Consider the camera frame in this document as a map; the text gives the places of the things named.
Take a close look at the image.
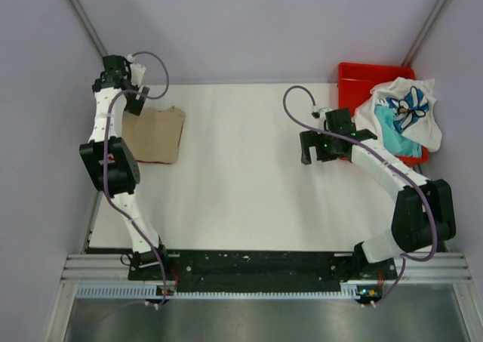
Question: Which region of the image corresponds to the right aluminium corner post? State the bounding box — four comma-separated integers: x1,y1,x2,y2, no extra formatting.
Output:
401,0,452,67

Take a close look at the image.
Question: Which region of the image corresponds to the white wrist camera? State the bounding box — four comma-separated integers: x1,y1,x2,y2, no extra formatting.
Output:
311,106,333,119
126,54,146,88

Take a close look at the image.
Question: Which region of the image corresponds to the teal t-shirt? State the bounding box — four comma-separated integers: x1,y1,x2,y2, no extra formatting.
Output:
374,105,422,157

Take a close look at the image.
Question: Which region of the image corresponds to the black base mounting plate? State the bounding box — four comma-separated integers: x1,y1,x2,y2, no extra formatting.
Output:
120,249,396,292

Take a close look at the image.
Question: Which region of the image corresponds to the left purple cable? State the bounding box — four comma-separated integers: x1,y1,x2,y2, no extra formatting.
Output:
102,51,171,310

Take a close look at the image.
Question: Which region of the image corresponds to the white printed t-shirt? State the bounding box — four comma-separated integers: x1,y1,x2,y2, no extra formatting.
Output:
353,77,442,153

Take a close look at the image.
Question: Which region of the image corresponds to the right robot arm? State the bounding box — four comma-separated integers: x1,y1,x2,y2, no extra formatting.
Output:
300,108,456,279

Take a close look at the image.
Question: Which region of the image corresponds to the aluminium corner post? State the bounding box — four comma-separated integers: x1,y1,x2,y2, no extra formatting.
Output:
66,0,109,59
401,0,452,67

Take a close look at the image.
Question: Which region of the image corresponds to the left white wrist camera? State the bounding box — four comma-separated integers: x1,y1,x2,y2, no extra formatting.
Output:
126,54,146,88

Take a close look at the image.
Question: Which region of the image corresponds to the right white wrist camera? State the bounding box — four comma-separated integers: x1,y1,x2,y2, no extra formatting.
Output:
311,106,333,119

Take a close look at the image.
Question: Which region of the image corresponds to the folded red t-shirt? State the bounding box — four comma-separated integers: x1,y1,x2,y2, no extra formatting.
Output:
134,123,183,165

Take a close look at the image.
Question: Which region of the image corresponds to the purple cable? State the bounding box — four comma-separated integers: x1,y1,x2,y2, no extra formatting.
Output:
102,51,171,310
282,85,439,308

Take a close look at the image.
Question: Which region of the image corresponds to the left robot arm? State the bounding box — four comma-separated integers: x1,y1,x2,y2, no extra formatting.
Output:
79,51,171,279

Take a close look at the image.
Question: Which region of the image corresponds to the left aluminium corner post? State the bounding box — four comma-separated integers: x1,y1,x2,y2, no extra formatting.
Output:
66,0,109,59

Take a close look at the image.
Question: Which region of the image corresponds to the red plastic bin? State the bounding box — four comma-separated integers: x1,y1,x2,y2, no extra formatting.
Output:
338,63,430,167

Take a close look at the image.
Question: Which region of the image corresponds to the aluminium frame rail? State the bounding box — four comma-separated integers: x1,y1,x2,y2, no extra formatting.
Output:
61,252,472,284

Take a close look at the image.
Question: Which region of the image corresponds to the beige t-shirt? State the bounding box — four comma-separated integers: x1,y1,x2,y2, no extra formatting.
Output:
122,106,186,165

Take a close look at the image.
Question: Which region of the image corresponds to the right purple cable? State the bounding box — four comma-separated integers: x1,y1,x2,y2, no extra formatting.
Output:
282,85,439,308

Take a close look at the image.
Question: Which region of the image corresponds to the grey slotted cable duct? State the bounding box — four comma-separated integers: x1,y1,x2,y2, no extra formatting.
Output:
75,283,381,301

